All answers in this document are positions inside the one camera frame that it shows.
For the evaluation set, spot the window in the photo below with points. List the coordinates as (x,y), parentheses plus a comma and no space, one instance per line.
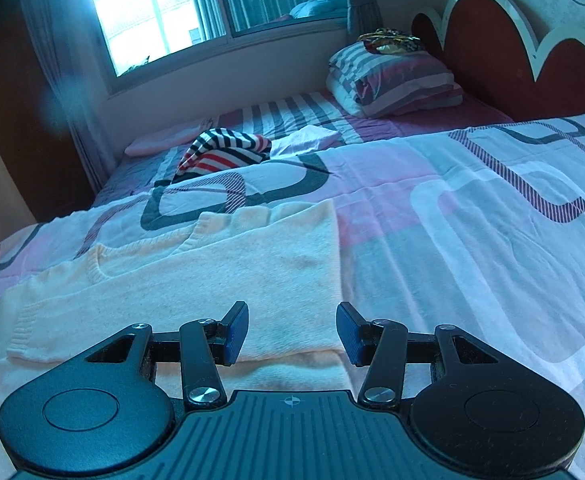
(172,0)

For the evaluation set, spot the white folded cloth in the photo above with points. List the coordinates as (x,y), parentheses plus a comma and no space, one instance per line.
(305,139)

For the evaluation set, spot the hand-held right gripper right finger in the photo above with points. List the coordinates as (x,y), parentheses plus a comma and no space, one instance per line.
(348,332)

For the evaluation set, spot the brown wooden wardrobe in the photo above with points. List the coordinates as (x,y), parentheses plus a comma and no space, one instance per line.
(12,110)

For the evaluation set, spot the grey curtain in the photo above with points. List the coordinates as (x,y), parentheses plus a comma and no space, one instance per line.
(360,0)
(57,60)

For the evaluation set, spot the patterned bed cover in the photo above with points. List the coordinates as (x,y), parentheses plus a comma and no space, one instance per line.
(472,260)

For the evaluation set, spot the pink pillow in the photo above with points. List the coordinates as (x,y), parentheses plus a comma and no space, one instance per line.
(162,140)

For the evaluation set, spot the red and white headboard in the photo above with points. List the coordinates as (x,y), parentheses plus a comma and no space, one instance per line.
(482,50)

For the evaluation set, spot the white towel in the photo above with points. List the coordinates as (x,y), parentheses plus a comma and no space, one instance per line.
(172,285)

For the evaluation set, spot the striped purple pillow stack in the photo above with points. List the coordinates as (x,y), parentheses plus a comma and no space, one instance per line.
(397,80)

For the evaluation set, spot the black white red striped garment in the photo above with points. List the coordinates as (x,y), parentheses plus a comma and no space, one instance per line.
(222,152)

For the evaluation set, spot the colourful shiny bag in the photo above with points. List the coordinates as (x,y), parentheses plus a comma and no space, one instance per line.
(390,42)

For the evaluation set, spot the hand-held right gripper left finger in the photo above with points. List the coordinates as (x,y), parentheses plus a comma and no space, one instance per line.
(237,334)

